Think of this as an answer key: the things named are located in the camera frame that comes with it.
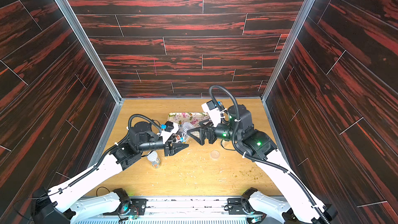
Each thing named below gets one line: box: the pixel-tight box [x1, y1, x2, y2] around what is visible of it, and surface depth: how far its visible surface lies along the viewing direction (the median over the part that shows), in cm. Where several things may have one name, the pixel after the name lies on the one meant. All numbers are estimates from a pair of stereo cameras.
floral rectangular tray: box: [167, 112, 211, 127], surface depth 110 cm
